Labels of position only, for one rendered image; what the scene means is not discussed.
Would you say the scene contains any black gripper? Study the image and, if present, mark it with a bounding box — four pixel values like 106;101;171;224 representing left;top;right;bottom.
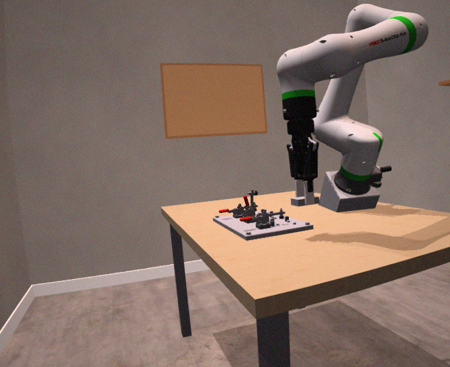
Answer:
287;118;319;205

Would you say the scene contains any toggle clamp with red handle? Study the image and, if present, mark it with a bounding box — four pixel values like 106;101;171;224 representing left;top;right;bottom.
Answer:
219;202;258;218
240;208;285;229
243;190;258;223

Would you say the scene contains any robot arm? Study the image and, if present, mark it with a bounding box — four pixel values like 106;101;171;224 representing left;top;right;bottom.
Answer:
277;4;429;195

